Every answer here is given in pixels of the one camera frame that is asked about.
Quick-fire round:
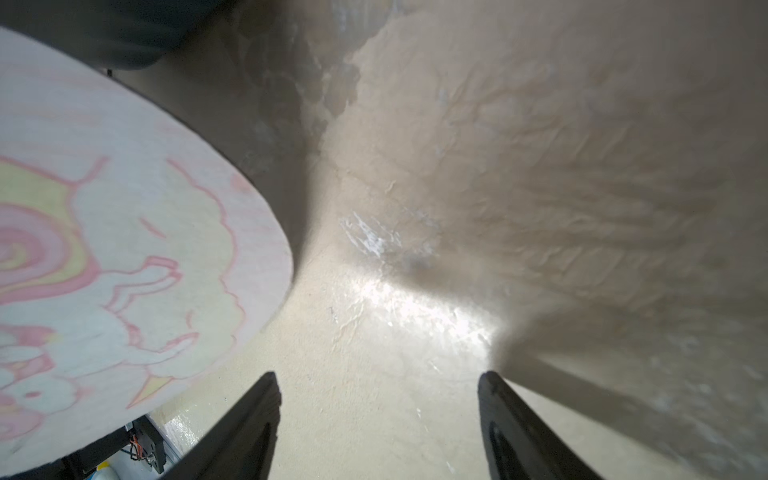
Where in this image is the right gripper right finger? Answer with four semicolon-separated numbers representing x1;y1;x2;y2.
478;371;602;480

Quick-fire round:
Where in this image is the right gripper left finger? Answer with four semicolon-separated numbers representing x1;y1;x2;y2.
163;372;282;480

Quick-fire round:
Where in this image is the pink cartoon coaster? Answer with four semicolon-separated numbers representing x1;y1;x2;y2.
1;29;293;476

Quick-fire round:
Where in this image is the teal plastic storage box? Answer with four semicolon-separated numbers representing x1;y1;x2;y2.
1;0;224;70

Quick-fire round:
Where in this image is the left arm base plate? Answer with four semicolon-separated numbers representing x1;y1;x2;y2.
62;416;168;479

